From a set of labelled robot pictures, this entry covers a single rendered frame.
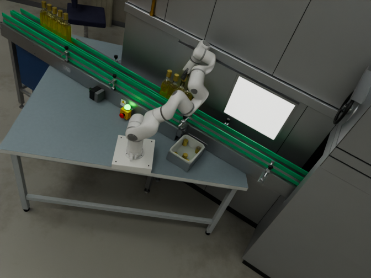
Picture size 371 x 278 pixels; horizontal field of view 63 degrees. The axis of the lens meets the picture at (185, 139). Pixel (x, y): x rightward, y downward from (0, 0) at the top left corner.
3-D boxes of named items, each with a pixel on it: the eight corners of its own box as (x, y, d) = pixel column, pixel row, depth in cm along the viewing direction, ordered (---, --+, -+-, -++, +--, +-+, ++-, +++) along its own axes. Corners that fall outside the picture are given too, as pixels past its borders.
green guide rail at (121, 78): (184, 120, 219) (186, 112, 214) (183, 121, 219) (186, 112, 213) (12, 19, 259) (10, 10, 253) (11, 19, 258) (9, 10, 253)
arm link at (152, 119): (170, 113, 175) (165, 134, 164) (137, 126, 186) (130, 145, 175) (160, 102, 170) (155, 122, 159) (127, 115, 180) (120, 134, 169)
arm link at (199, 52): (210, 56, 179) (196, 48, 176) (201, 69, 186) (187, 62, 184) (211, 42, 189) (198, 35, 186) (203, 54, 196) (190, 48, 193)
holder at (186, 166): (205, 150, 223) (208, 142, 218) (186, 172, 204) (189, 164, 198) (186, 138, 227) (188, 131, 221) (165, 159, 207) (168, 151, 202)
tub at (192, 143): (202, 153, 219) (206, 145, 213) (187, 172, 203) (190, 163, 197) (182, 141, 223) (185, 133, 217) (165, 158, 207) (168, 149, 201)
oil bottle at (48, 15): (56, 38, 255) (54, 5, 236) (51, 40, 251) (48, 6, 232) (51, 35, 257) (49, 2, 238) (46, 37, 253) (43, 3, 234)
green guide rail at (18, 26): (179, 125, 214) (181, 117, 209) (178, 126, 214) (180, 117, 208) (4, 21, 254) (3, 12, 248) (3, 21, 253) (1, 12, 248)
